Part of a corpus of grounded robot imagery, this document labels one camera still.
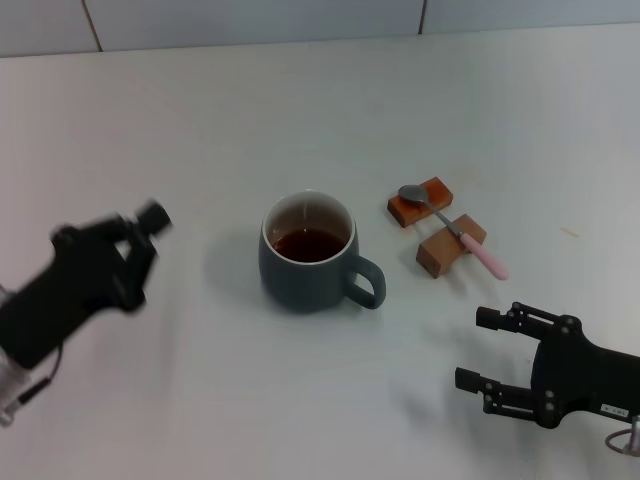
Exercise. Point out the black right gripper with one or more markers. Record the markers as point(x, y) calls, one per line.
point(580, 375)

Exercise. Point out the grey mug with dark drink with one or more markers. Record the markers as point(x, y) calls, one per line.
point(300, 285)

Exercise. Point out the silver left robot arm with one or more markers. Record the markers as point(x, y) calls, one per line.
point(7, 385)

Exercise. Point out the orange brown wooden block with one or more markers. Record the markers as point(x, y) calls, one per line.
point(407, 212)

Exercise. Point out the light wooden arch block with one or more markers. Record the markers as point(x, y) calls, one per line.
point(440, 252)

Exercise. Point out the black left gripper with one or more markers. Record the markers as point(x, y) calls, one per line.
point(65, 295)

